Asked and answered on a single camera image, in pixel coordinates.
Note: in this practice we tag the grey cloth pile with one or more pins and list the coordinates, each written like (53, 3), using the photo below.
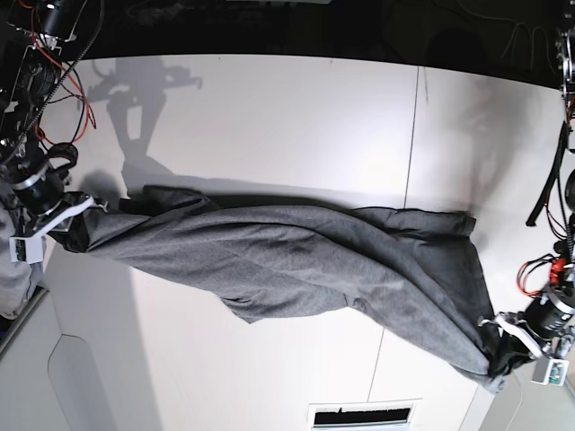
(18, 279)

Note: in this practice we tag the grey t-shirt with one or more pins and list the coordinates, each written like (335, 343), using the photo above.
(416, 273)

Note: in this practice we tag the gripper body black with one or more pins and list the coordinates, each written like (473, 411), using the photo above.
(38, 182)
(547, 318)

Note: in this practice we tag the right white bin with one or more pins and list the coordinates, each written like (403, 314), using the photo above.
(522, 405)

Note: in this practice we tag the white bin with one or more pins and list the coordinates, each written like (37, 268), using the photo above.
(522, 405)
(49, 380)

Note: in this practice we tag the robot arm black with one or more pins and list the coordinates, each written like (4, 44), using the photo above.
(32, 72)
(553, 270)

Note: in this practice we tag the left white bin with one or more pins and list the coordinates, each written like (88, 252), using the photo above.
(49, 380)

